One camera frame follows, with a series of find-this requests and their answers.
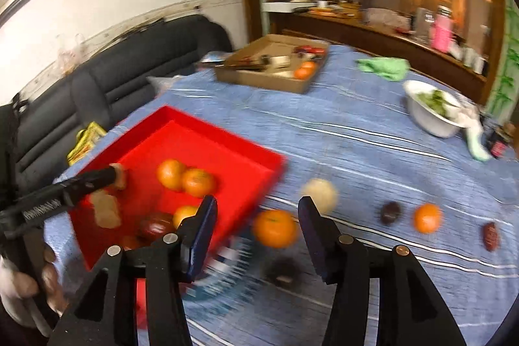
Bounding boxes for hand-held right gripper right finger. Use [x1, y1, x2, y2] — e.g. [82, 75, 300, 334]
[298, 197, 467, 346]

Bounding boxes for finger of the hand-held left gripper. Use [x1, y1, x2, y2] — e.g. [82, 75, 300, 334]
[54, 165, 118, 206]

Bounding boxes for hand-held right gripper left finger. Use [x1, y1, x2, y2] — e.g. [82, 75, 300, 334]
[49, 195, 220, 346]

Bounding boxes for orange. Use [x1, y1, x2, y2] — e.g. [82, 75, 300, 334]
[156, 159, 187, 191]
[413, 203, 442, 234]
[173, 206, 200, 230]
[252, 209, 299, 248]
[181, 168, 218, 198]
[294, 61, 317, 81]

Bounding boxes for small white peeled chunk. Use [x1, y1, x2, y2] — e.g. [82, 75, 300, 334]
[109, 163, 128, 191]

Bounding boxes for large white peeled chunk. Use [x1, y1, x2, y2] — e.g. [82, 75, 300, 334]
[90, 191, 123, 229]

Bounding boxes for dark red apple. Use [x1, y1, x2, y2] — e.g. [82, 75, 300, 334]
[137, 213, 176, 244]

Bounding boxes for red plastic tray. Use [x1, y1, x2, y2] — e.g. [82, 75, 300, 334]
[68, 105, 286, 269]

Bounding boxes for small red fruits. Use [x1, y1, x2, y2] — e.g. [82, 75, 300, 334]
[294, 45, 326, 57]

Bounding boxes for person's left hand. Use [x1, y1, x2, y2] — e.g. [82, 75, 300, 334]
[0, 245, 69, 330]

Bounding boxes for blue white printed paper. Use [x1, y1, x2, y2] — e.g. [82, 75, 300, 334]
[182, 236, 265, 304]

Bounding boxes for round white peeled fruit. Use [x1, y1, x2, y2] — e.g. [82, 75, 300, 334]
[302, 178, 339, 215]

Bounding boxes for yellow packet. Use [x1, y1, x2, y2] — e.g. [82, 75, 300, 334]
[66, 121, 108, 165]

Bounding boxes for dark brown fruit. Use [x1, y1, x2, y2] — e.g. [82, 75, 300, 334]
[265, 256, 303, 285]

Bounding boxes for dark purple plum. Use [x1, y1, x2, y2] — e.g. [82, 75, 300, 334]
[380, 201, 404, 225]

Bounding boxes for blue plaid tablecloth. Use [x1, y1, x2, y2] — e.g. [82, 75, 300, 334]
[42, 42, 516, 346]

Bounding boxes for black sofa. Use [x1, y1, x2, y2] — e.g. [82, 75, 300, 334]
[0, 15, 233, 209]

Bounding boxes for cardboard box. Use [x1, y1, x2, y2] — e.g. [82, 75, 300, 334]
[214, 34, 331, 95]

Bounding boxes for white bowl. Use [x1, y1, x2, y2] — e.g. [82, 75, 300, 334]
[404, 80, 468, 138]

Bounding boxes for red date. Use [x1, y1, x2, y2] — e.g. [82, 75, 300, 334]
[482, 222, 501, 252]

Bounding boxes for green leaves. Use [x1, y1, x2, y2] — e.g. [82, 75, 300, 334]
[417, 89, 452, 116]

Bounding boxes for green cloth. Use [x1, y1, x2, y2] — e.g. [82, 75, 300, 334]
[356, 58, 411, 83]

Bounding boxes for wooden sideboard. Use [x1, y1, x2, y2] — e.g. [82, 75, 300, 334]
[263, 6, 494, 104]

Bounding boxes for black device with red label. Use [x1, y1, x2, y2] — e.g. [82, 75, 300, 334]
[489, 126, 513, 161]

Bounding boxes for clear plastic bag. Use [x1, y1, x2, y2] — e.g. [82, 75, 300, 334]
[363, 7, 410, 26]

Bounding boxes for white tray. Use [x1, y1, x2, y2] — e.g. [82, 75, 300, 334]
[261, 1, 318, 13]

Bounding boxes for pink bottle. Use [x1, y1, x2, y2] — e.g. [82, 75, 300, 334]
[430, 11, 453, 51]

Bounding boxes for bamboo wall decal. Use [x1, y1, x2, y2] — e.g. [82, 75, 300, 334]
[486, 3, 519, 125]

